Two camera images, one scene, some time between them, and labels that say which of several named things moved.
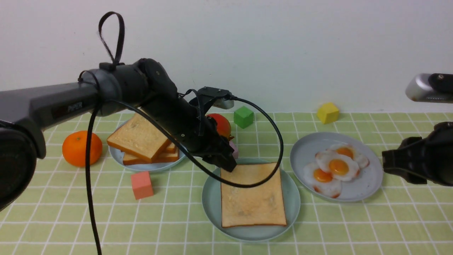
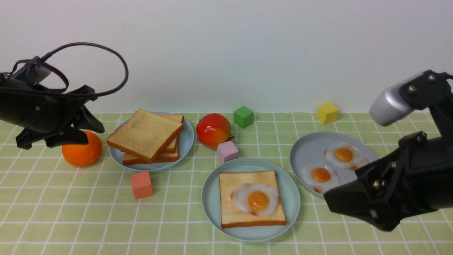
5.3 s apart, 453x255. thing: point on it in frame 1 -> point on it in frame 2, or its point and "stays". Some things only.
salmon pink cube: [142, 185] stays
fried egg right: [350, 152] stays
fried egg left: [322, 181] stays
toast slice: [139, 136] stays
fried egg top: [340, 166] -> [257, 199]
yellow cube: [328, 113] stays
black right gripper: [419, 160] -> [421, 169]
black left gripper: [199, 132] -> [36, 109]
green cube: [243, 117] stays
